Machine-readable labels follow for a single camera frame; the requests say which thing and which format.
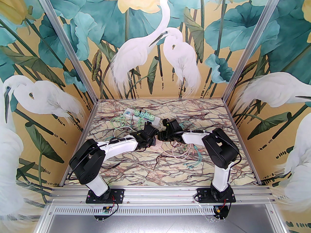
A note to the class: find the pink round socket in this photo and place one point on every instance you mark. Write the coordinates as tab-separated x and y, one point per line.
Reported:
158	146

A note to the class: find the white power strip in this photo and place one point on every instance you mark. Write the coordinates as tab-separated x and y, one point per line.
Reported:
132	117

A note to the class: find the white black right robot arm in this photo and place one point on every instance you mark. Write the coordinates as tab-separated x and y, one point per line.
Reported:
194	137

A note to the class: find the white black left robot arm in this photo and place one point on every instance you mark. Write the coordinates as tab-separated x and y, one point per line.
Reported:
121	145

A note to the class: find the light green USB wall charger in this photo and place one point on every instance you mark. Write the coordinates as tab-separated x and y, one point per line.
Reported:
140	113

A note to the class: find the aluminium frame rail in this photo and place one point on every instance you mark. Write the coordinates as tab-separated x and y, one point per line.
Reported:
158	193

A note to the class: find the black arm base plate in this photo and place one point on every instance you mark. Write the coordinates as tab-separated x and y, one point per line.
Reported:
116	195
203	195

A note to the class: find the aluminium frame post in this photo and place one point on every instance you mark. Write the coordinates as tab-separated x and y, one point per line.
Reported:
255	45
65	45

